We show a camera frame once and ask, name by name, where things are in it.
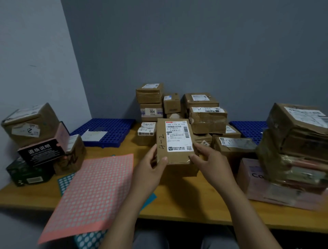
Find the teal sticker sheet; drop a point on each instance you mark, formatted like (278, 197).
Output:
(89, 239)

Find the pile of brown parcels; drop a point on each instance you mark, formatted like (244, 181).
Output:
(207, 120)

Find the large pink box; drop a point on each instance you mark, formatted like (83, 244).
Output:
(253, 184)

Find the person's right hand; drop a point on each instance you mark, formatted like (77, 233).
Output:
(215, 169)

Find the pink dot sticker sheet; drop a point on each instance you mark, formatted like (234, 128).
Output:
(89, 195)

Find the blue plastic grid pallet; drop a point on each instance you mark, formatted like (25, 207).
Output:
(248, 130)
(115, 128)

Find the person's left forearm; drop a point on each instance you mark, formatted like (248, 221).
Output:
(125, 225)

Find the box of stack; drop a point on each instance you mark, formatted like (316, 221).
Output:
(279, 123)
(162, 138)

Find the white paper note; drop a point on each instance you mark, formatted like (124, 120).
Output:
(93, 136)

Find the small brown printed box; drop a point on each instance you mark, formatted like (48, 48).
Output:
(74, 159)

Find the taped box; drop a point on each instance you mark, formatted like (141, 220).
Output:
(271, 159)

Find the black and pink box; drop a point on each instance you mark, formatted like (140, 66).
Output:
(38, 154)

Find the person's right forearm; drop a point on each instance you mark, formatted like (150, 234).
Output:
(248, 223)

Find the person's grey trousers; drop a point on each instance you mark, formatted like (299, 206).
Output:
(148, 238)

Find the dark green box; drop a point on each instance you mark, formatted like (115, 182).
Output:
(23, 174)

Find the person's left hand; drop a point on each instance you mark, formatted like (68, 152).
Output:
(146, 177)

